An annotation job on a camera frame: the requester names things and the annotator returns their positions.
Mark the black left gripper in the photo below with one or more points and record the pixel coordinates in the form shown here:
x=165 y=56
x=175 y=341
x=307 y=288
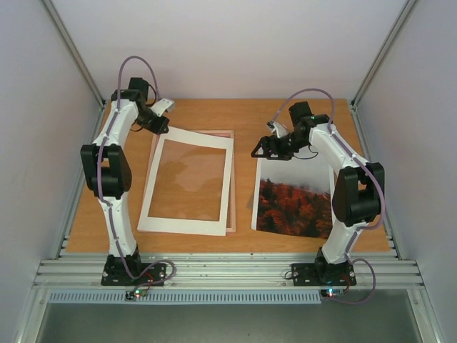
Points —
x=159 y=128

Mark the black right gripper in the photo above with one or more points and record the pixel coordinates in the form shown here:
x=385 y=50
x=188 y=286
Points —
x=270 y=147

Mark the clear acrylic sheet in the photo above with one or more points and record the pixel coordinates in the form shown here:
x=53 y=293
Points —
x=188 y=183

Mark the white paper mat border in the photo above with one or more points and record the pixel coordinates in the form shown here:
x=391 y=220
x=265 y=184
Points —
x=153 y=178

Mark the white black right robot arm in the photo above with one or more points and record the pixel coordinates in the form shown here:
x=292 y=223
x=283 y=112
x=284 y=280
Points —
x=358 y=201

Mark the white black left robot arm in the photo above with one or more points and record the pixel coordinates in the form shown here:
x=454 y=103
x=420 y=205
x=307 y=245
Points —
x=107 y=171

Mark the autumn forest photo print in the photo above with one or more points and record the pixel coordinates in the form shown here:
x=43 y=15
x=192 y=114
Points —
x=293 y=198

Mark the brown cardboard backing board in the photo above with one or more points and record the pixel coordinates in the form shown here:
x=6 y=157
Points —
x=250 y=202

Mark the right controller board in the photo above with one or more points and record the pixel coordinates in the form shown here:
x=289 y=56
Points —
x=331 y=292

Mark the controller board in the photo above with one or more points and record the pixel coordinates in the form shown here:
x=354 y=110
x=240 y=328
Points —
x=136 y=294
x=331 y=292

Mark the left controller board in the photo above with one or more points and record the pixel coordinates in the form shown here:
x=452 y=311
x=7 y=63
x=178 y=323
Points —
x=136 y=294

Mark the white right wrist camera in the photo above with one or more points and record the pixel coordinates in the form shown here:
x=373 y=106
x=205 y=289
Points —
x=278 y=129

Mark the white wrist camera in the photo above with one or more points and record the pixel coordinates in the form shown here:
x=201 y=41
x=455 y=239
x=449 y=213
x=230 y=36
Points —
x=163 y=106
x=278 y=129

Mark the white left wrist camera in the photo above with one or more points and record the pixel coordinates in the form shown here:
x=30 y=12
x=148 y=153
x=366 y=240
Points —
x=163 y=106

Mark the pink wooden picture frame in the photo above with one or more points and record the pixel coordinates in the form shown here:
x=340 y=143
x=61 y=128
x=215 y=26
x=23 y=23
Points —
x=231 y=186

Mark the left aluminium corner post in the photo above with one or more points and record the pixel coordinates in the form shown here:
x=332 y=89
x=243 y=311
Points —
x=62 y=31

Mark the aluminium corner post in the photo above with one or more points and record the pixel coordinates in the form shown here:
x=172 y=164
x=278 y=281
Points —
x=62 y=31
x=387 y=44

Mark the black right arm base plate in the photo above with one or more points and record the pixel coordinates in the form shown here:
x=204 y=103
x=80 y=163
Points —
x=327 y=275

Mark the right aluminium corner post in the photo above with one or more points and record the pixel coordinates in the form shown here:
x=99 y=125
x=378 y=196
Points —
x=387 y=44

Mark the grey slotted cable duct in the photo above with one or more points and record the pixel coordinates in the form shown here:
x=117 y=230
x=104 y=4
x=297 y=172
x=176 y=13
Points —
x=186 y=297

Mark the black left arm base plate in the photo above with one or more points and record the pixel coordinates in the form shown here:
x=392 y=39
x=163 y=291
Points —
x=116 y=275

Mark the aluminium front rail platform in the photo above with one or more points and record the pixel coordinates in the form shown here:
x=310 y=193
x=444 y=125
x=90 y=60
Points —
x=228 y=271

